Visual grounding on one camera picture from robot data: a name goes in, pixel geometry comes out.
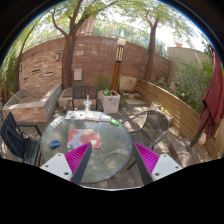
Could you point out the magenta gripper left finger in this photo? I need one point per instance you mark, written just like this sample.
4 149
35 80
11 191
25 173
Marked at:
70 166

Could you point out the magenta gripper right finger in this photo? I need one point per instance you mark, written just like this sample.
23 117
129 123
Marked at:
153 166

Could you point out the blue computer mouse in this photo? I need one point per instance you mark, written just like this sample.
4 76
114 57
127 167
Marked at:
54 144

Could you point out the floral mouse pad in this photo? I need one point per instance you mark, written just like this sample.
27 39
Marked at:
78 137

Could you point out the wicker metal chair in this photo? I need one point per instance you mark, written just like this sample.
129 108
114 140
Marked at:
154 129

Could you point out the round glass patio table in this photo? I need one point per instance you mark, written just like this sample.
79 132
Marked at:
95 151

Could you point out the remote control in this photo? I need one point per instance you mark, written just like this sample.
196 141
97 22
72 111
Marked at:
56 121

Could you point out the open book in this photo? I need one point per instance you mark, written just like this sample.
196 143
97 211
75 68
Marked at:
82 115

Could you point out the wooden slat fence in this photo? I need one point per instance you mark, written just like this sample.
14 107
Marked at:
185 119

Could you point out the green can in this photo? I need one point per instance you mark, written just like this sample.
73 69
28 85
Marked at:
114 122

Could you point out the black chair left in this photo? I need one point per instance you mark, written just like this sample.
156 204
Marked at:
20 143

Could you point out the plastic cup with straw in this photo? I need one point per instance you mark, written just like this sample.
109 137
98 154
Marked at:
87 104

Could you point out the stone raised planter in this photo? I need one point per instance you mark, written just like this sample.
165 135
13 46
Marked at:
33 105

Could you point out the dark wooden chair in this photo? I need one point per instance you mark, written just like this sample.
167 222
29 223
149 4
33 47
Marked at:
84 92

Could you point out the white square planter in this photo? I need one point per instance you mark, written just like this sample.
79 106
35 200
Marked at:
110 100

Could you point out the red folded umbrella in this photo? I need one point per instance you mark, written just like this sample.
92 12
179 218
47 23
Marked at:
213 101

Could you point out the left tree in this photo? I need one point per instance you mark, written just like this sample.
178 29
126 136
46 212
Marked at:
76 12

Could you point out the tree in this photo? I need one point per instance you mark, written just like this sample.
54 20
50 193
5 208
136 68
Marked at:
153 13
76 12

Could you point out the right tree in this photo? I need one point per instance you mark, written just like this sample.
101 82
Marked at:
153 13

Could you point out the white wall box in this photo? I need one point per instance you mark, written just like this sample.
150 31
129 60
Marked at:
77 74

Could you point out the wooden lamp post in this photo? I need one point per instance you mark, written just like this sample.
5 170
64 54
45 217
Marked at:
117 66

